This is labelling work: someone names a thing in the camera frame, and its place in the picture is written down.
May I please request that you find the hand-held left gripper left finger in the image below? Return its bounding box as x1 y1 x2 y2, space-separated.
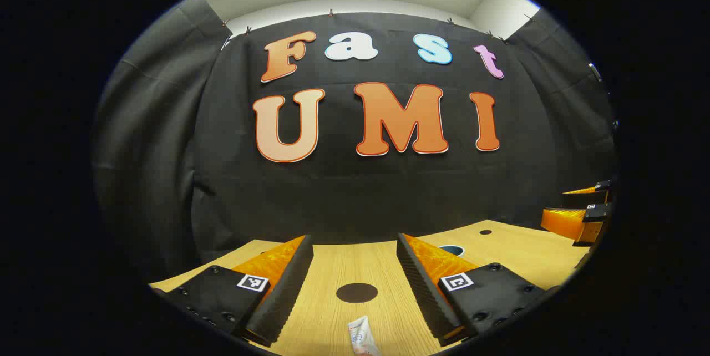
151 234 315 348

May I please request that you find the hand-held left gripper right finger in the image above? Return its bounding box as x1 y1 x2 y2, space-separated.
395 232 561 348

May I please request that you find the dark brown round coaster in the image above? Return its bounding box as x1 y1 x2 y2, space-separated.
336 283 379 304

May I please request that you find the white toothpaste tube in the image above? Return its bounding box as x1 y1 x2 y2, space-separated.
347 316 381 356

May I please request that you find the wooden desktop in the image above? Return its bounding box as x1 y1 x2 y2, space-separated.
149 219 591 356

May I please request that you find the black backdrop cloth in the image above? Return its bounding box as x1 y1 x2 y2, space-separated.
92 0 619 284

